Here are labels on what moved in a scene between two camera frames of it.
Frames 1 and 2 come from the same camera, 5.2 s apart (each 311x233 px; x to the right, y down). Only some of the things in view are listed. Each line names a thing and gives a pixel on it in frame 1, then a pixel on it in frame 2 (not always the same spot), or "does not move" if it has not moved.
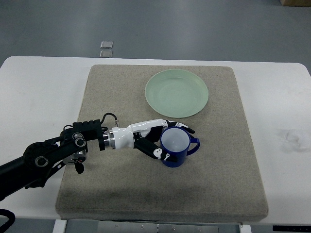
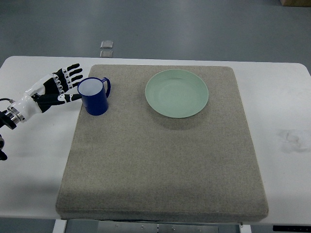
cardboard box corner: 296,3 does not move
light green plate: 176,93 does not move
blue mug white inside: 177,141 → 94,92
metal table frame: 90,226 does not move
